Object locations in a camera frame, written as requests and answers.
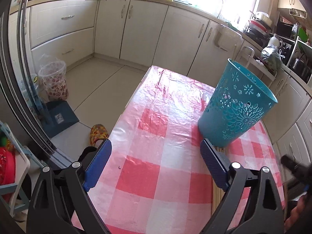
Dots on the person's right hand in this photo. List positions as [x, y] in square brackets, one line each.
[295, 212]

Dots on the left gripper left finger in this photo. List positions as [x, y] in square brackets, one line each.
[97, 164]

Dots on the clear floral waste bin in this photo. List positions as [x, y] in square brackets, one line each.
[53, 78]

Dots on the yellow patterned slipper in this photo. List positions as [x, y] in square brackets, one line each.
[98, 134]

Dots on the green vegetables plastic bag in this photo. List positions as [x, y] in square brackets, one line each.
[271, 58]

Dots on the wooden chopstick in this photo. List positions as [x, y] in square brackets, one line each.
[216, 197]

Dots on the white folding shelf rack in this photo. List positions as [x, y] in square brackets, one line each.
[14, 168]

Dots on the white thermos jug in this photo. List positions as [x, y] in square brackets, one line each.
[275, 41]

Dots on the white hanging door bin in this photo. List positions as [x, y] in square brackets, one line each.
[227, 39]

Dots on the teal perforated plastic basket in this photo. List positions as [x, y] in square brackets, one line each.
[239, 101]

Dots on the dark blue box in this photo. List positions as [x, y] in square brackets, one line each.
[60, 117]

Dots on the white tiered storage cart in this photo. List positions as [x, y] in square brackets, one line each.
[246, 58]

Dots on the red checkered plastic tablecloth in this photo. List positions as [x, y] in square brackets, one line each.
[155, 180]

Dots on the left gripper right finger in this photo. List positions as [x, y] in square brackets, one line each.
[217, 164]

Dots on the stacked bowls and pots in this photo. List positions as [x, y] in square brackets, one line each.
[259, 28]

